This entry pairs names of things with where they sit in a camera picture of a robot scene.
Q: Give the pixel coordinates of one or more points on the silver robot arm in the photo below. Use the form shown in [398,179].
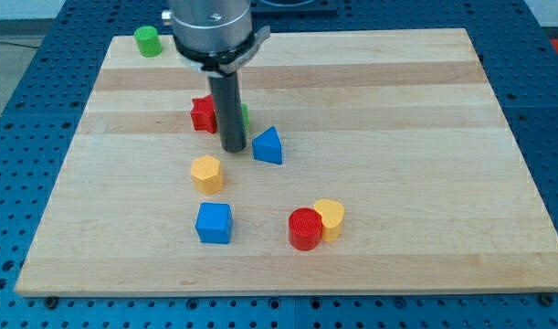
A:
[214,37]

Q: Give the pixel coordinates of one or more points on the green star block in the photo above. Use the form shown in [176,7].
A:
[245,115]

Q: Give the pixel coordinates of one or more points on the red star block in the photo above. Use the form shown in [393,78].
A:
[203,114]

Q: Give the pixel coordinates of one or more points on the blue triangle block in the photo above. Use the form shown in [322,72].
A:
[267,147]

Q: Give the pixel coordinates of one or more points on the red cylinder block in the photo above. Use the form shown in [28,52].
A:
[305,228]

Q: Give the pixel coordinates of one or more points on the yellow heart block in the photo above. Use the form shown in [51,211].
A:
[332,215]

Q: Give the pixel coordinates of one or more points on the yellow hexagon block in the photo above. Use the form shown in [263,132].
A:
[207,174]

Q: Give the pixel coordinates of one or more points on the blue cube block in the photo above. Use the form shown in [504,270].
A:
[214,223]

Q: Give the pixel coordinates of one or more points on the wooden board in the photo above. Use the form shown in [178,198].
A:
[401,126]

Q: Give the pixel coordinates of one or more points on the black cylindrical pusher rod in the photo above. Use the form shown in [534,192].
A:
[228,111]

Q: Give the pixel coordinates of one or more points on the green cylinder block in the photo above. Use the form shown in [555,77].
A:
[148,41]

